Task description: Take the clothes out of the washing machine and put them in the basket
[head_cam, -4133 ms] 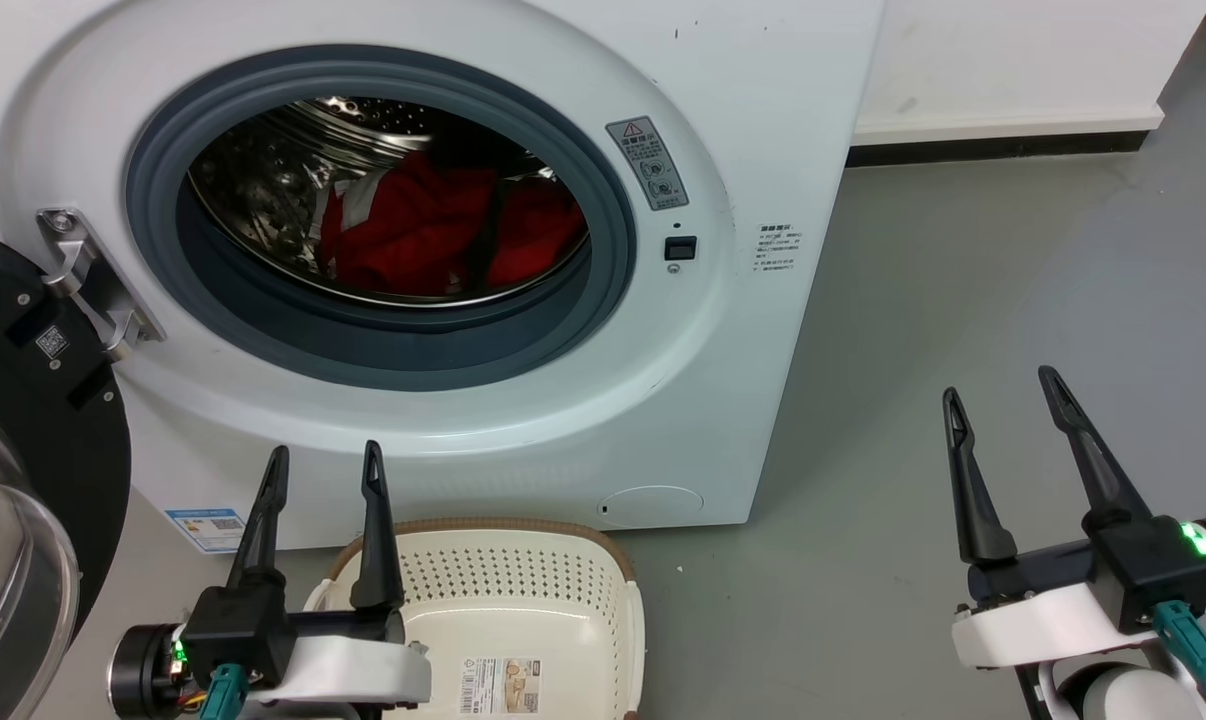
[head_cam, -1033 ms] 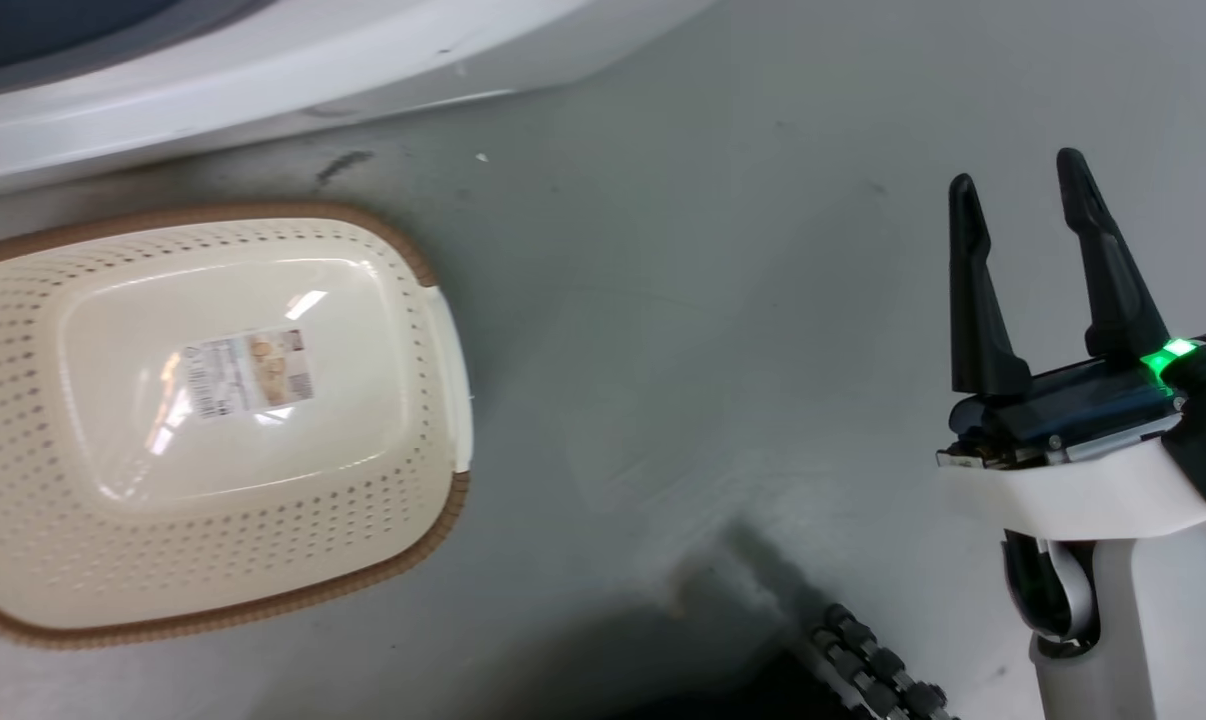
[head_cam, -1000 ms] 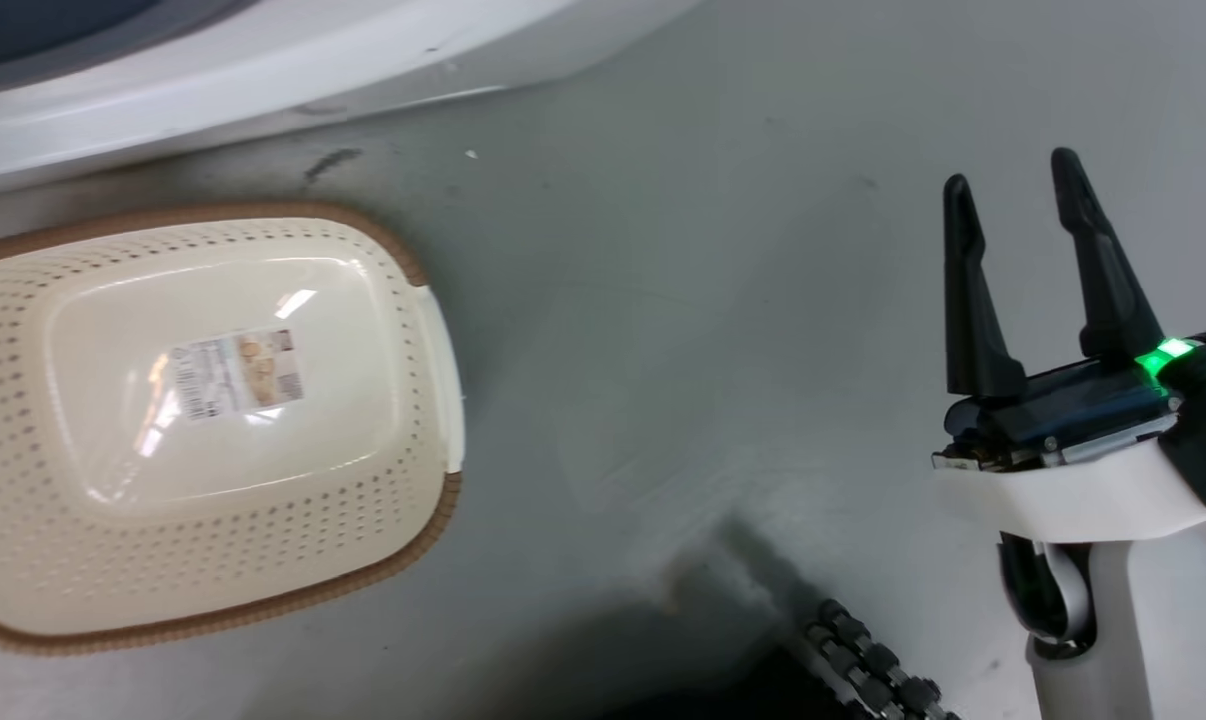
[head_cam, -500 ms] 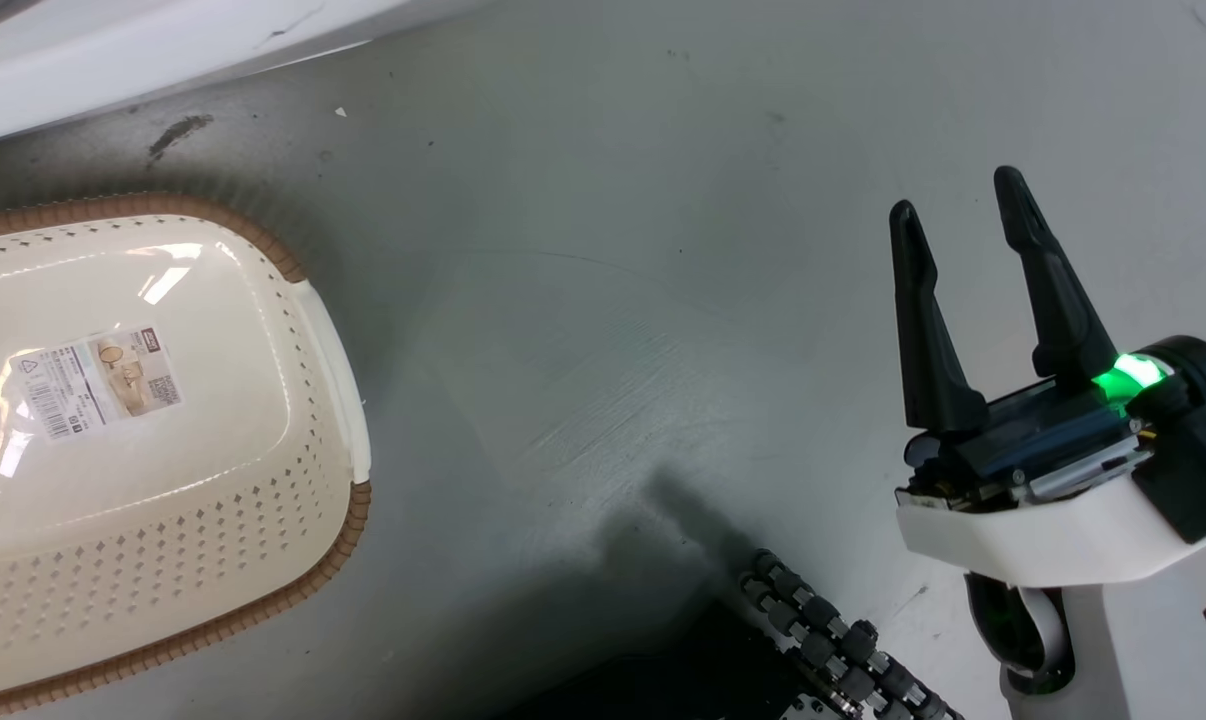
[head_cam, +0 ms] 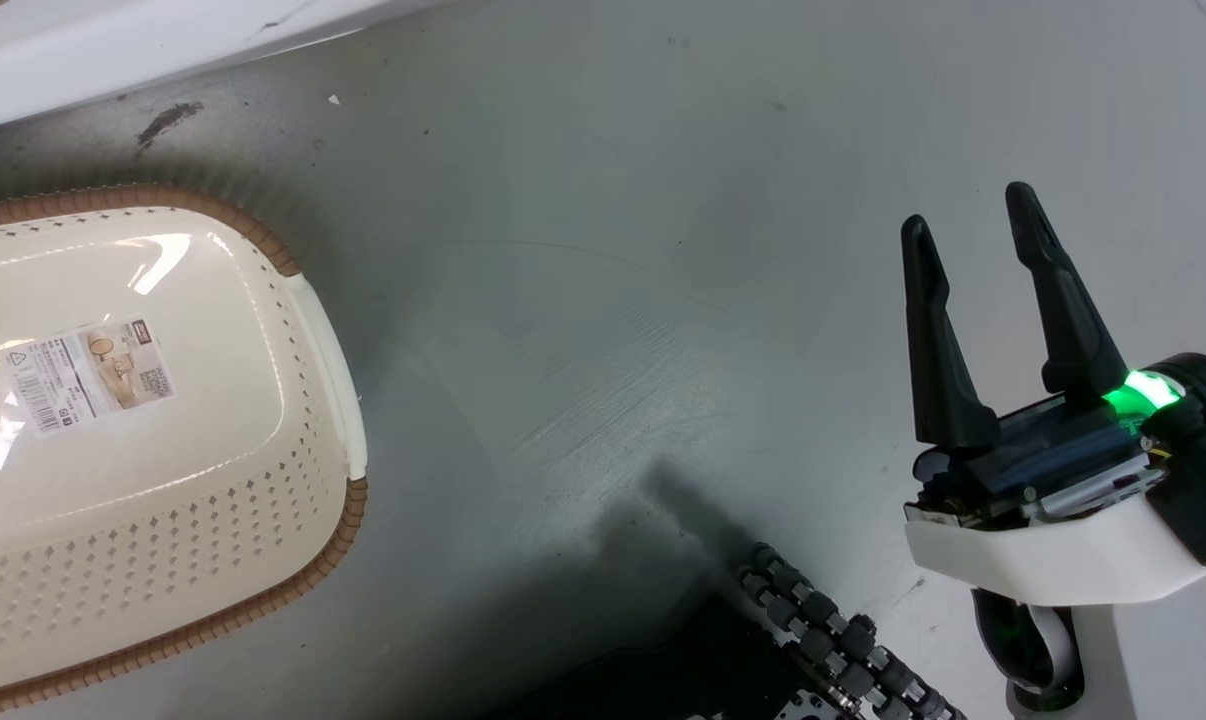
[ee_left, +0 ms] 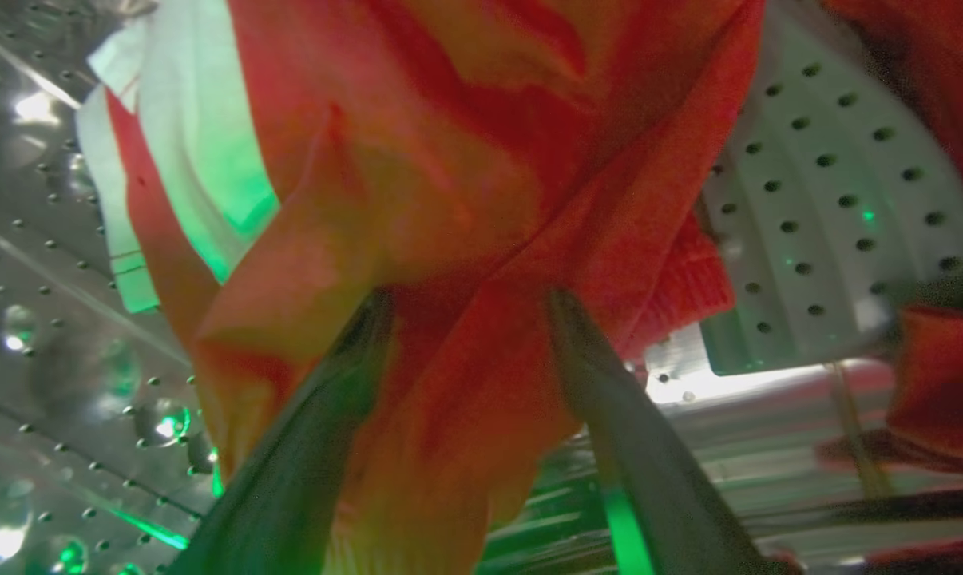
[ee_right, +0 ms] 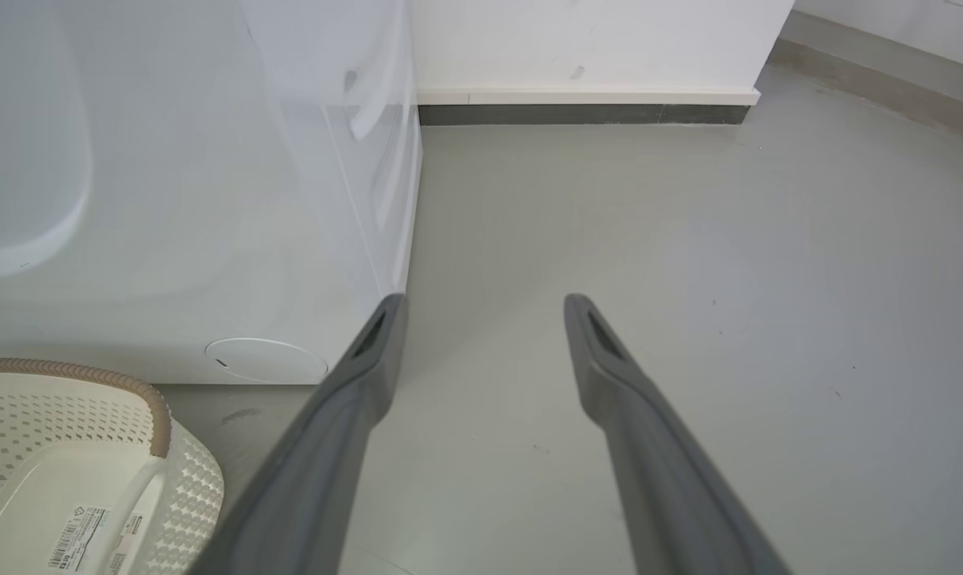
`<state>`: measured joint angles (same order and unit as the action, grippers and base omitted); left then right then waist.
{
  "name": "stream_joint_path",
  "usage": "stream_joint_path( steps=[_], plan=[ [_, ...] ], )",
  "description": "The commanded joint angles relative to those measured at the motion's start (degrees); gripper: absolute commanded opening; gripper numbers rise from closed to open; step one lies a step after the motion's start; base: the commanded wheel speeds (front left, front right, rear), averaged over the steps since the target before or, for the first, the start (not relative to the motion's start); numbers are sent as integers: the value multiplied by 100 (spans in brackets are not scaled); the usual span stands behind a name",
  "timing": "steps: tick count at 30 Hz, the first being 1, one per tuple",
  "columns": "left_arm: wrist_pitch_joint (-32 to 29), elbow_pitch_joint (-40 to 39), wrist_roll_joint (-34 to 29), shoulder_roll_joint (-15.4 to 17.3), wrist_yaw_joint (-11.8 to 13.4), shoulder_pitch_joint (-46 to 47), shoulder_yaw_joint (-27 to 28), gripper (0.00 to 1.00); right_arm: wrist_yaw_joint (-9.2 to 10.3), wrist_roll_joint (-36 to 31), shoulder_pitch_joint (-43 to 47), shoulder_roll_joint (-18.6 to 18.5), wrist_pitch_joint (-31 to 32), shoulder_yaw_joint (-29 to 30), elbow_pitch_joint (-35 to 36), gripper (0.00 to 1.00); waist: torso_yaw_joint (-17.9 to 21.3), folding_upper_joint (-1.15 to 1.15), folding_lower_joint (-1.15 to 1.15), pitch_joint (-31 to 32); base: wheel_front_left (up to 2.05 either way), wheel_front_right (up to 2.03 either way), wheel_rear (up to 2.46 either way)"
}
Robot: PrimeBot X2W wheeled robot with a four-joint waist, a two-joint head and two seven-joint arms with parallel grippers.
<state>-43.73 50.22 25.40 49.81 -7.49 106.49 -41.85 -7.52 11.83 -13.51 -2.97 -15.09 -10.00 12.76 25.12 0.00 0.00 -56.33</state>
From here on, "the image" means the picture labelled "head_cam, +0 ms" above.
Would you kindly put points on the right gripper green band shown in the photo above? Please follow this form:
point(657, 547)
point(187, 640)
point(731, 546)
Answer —
point(1063, 455)

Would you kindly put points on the cream plastic laundry basket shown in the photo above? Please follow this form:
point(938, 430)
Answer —
point(163, 480)

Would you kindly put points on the paper product label sticker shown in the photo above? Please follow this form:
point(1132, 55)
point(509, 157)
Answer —
point(88, 375)

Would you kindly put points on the black roller omni wheel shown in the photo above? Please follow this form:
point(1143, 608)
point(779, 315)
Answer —
point(843, 635)

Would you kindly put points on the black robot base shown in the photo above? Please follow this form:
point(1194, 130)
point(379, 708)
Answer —
point(663, 670)

